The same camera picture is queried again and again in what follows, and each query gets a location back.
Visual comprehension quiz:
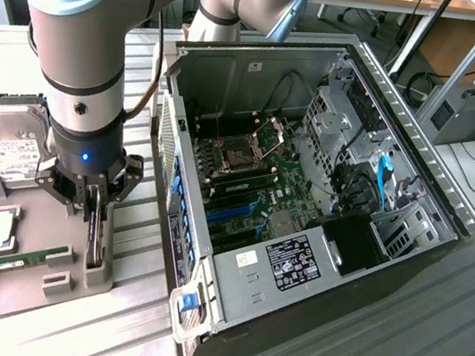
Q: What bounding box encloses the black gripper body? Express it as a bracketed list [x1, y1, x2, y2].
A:
[40, 106, 134, 195]

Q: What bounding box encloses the green graphics card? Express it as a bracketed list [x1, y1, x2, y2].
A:
[74, 183, 115, 269]

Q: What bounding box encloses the grey parts rack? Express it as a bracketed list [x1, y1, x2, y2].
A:
[0, 174, 130, 356]

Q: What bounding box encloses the silver hard disk drive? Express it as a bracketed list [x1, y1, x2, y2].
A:
[0, 100, 56, 195]

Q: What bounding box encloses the green RAM stick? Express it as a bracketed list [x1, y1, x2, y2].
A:
[0, 237, 71, 290]

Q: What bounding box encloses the thin socket locking lever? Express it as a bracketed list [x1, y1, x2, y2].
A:
[212, 106, 227, 145]

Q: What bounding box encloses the blue expansion slot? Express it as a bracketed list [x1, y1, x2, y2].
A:
[203, 193, 258, 231]

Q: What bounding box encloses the CPU socket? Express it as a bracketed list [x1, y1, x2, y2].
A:
[215, 134, 265, 180]

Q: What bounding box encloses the black labelled RAM stick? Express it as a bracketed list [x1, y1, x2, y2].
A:
[209, 168, 278, 205]

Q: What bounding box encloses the blue case latch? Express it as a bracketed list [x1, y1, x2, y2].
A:
[178, 290, 200, 315]

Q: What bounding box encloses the metal socket cover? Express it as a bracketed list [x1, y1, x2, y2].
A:
[246, 115, 296, 168]

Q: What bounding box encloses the green motherboard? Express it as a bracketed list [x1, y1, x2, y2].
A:
[175, 103, 350, 270]

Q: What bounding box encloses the square chipset heatsink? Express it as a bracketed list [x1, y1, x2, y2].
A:
[264, 208, 305, 243]

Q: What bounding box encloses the open grey PC case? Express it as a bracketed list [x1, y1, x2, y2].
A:
[104, 3, 475, 356]

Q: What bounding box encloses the grey power supply unit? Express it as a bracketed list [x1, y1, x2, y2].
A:
[200, 210, 350, 344]

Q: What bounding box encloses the grey perforated drive cage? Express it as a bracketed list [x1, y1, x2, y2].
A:
[293, 80, 396, 197]

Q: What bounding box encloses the black plastic shroud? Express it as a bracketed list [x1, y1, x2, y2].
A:
[299, 203, 397, 284]

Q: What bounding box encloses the silver disk bay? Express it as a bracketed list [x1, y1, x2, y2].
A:
[364, 195, 446, 269]

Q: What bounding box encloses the black office chair base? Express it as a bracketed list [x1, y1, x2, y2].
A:
[314, 1, 389, 39]

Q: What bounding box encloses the grey vented equipment box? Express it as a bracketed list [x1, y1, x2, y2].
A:
[423, 78, 475, 152]

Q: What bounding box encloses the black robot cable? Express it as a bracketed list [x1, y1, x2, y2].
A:
[121, 4, 175, 125]

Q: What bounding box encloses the black power wire bundle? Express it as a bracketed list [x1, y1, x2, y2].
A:
[325, 159, 380, 218]

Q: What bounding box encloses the blue disk wire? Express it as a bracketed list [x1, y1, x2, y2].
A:
[369, 151, 398, 214]

